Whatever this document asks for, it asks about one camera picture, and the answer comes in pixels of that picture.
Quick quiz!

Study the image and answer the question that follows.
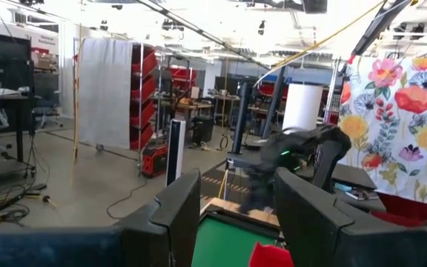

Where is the tangled floor cable bundle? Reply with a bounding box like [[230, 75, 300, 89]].
[[0, 181, 51, 228]]

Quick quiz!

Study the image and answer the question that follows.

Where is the thin black floor cable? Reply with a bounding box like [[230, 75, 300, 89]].
[[105, 174, 150, 220]]

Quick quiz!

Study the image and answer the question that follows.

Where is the cluttered wooden workbench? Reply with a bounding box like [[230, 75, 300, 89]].
[[150, 94, 214, 123]]

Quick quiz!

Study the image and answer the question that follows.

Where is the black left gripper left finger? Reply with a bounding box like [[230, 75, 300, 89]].
[[113, 168, 202, 267]]

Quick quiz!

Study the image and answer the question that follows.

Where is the black waste bin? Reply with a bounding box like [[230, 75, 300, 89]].
[[191, 114, 215, 145]]

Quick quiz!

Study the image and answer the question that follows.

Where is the black pole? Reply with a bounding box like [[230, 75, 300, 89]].
[[231, 82, 254, 156]]

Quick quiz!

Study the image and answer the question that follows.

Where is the red plastic storage bin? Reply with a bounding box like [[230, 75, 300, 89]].
[[248, 242, 295, 267]]

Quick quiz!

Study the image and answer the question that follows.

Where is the wooden pole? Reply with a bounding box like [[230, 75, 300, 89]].
[[71, 24, 83, 166]]

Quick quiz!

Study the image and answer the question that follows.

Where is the white tower fan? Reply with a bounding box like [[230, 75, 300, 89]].
[[165, 118, 187, 188]]

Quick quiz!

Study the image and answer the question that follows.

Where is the red black power station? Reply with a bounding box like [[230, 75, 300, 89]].
[[141, 143, 169, 178]]

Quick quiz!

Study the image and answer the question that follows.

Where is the floral print curtain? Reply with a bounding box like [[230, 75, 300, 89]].
[[337, 55, 427, 205]]

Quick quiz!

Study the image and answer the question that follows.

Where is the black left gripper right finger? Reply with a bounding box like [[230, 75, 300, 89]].
[[272, 166, 427, 267]]

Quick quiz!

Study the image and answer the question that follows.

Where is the cardboard box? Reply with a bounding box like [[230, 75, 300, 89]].
[[31, 50, 57, 71]]

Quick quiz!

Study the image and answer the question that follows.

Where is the black desk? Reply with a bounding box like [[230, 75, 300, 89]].
[[0, 87, 39, 186]]

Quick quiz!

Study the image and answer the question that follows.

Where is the black frame beam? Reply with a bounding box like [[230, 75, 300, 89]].
[[350, 0, 413, 56]]

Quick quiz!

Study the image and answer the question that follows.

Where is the large red bin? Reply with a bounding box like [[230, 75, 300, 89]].
[[369, 191, 427, 228]]

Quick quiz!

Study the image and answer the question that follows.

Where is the dark slanted pole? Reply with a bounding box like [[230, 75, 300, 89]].
[[261, 66, 287, 140]]

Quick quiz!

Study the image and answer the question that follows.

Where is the white curtain screen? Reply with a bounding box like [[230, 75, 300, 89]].
[[78, 36, 133, 150]]

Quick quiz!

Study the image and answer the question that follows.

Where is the rack of red bins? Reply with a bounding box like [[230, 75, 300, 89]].
[[130, 43, 159, 151]]

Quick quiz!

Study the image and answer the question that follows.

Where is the yellow hanging cable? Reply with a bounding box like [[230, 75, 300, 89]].
[[254, 0, 388, 88]]

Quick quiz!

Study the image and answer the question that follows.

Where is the thin black diagonal rod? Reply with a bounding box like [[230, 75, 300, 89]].
[[135, 0, 272, 71]]

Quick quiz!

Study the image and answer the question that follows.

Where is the black monitor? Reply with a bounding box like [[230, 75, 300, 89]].
[[0, 29, 35, 92]]

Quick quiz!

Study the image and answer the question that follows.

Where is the white paper roll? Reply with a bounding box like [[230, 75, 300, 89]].
[[282, 83, 324, 131]]

